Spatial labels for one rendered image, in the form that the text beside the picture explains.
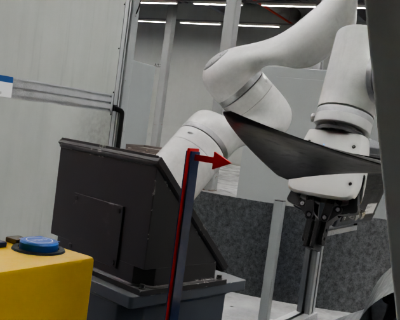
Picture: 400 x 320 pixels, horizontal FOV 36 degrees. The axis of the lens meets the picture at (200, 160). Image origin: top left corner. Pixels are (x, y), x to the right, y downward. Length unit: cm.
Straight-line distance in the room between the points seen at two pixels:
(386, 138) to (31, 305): 38
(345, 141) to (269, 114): 48
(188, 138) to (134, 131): 999
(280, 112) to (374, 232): 132
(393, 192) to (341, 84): 51
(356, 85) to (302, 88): 626
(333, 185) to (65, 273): 40
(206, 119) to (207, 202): 139
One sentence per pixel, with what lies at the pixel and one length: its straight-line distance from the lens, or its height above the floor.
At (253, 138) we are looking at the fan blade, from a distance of 74.
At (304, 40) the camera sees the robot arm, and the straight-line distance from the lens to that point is 132.
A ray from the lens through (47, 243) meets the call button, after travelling 66.
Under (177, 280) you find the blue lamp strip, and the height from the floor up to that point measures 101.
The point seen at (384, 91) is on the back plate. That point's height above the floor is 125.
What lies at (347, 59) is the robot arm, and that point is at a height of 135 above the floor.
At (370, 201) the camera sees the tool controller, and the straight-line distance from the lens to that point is 151.
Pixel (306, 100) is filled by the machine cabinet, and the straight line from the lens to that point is 712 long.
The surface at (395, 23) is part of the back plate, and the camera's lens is 33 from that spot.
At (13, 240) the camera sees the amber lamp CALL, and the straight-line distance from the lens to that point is 69.
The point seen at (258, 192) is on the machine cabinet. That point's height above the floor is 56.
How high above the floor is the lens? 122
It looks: 3 degrees down
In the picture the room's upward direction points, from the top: 7 degrees clockwise
